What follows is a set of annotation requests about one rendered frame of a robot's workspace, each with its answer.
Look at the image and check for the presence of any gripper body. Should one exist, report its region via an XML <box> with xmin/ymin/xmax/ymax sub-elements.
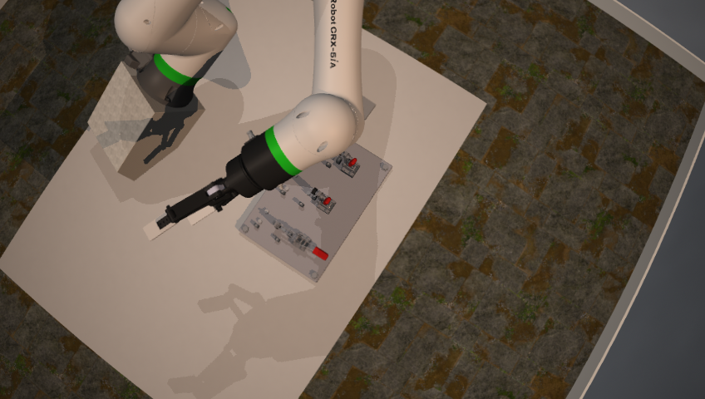
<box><xmin>214</xmin><ymin>154</ymin><xmax>264</xmax><ymax>201</ymax></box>

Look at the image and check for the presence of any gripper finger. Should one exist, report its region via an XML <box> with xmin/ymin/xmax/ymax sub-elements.
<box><xmin>187</xmin><ymin>191</ymin><xmax>239</xmax><ymax>226</ymax></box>
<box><xmin>143</xmin><ymin>177</ymin><xmax>233</xmax><ymax>241</ymax></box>

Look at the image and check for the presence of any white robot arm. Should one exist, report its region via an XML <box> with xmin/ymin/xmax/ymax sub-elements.
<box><xmin>114</xmin><ymin>0</ymin><xmax>365</xmax><ymax>190</ymax></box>

